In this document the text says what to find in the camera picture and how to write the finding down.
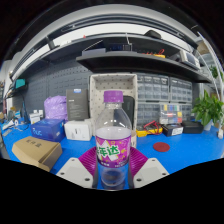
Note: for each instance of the white carton box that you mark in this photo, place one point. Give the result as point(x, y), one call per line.
point(78, 130)

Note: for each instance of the clear bottle with purple cap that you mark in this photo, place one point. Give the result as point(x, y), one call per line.
point(113, 150)

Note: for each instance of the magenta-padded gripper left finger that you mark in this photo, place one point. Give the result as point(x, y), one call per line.
point(87, 163)

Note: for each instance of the black box with white label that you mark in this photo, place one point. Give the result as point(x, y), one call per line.
point(172, 130)

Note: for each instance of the grey small-drawer cabinet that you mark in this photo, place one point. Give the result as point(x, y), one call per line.
point(152, 88)
point(180, 90)

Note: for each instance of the black flat case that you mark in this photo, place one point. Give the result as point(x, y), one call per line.
point(192, 127)

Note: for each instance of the yellow meter with red leads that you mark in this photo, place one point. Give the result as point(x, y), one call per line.
point(148, 130)

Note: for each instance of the white perforated tray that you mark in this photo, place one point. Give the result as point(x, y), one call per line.
point(113, 81)

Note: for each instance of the flat round red coaster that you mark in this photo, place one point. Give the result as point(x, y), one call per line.
point(161, 147)

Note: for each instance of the blue carton box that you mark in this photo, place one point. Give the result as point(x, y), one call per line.
point(48, 130)

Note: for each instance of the dark overhead shelf unit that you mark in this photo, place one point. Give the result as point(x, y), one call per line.
point(133, 61)

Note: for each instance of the small white box with bottles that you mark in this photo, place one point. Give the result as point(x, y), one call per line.
point(35, 117)

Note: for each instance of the clear organizer with colourful parts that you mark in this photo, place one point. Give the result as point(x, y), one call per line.
point(171, 114)

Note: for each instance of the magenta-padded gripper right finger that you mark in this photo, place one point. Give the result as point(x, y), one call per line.
point(138, 163)

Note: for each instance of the green potted plant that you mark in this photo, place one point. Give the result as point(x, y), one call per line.
point(208, 108)

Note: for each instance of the brown cardboard box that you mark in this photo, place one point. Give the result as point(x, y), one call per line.
point(35, 151)

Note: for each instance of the black rounded case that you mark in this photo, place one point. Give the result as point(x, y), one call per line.
point(129, 108)

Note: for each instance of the white metal rack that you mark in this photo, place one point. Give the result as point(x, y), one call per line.
point(213, 66)

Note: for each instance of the dark grey upright box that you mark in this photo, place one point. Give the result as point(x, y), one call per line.
point(77, 104)

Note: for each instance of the purple plastic bag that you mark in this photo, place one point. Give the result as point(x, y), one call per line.
point(55, 107)

